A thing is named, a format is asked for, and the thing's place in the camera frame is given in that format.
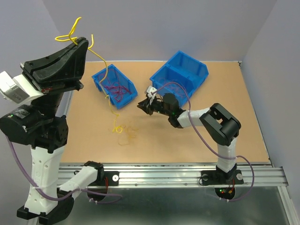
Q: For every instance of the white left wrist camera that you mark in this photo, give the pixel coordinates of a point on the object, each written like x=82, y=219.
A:
x=18, y=89

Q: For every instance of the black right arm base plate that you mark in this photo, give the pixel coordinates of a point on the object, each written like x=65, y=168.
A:
x=214, y=177

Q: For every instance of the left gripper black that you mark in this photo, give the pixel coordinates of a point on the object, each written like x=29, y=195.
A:
x=66, y=71

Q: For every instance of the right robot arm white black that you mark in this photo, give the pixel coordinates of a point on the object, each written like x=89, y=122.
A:
x=221, y=125

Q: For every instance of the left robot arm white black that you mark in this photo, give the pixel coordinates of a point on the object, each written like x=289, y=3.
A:
x=36, y=124

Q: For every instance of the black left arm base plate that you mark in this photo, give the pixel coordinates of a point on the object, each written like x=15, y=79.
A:
x=111, y=178

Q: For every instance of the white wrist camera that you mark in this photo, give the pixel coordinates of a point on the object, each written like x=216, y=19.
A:
x=18, y=89
x=151, y=93

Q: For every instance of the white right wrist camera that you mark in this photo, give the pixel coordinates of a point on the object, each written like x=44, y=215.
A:
x=151, y=93

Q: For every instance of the small blue plastic bin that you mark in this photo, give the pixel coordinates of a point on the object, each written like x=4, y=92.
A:
x=119, y=88

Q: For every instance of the large blue divided bin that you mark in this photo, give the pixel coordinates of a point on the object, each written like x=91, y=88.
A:
x=180, y=71

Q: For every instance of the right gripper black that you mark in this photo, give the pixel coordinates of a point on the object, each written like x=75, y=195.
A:
x=144, y=105

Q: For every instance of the aluminium mounting rail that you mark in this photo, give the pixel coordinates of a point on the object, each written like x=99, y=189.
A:
x=187, y=175

